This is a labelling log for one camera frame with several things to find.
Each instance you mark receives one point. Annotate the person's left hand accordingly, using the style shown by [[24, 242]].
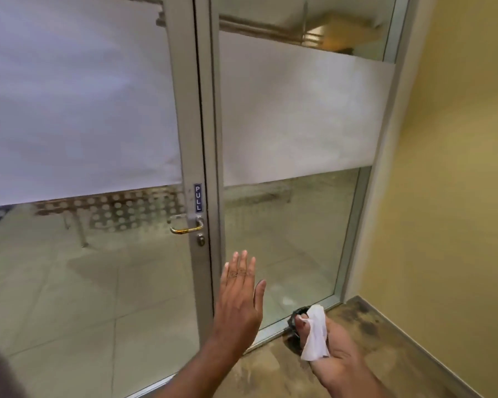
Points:
[[236, 310]]

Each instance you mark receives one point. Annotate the person's right hand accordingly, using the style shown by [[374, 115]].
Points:
[[342, 352]]

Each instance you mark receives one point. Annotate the person's left thumb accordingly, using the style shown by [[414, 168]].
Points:
[[260, 298]]

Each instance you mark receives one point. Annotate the person's left little finger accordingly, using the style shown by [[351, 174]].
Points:
[[225, 279]]

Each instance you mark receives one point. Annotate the person's left middle finger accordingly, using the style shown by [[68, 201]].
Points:
[[243, 271]]

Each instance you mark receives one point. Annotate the person's right thumb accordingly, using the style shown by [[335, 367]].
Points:
[[303, 329]]

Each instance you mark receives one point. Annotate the black bottle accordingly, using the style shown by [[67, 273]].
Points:
[[294, 327]]

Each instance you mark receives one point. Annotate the white tissue wipe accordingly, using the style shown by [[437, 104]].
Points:
[[315, 335]]

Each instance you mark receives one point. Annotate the person's right forearm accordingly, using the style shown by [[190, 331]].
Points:
[[357, 385]]

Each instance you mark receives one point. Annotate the person's left forearm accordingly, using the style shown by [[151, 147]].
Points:
[[205, 368]]

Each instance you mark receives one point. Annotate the door lock cylinder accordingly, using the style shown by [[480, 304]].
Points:
[[201, 241]]

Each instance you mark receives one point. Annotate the metal bench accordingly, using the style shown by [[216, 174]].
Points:
[[261, 193]]

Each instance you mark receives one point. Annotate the blue door sign sticker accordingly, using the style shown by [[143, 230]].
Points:
[[198, 197]]

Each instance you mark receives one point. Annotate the fixed frosted glass panel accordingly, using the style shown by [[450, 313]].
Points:
[[298, 120]]

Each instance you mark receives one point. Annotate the aluminium framed glass door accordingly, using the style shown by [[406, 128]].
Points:
[[108, 120]]

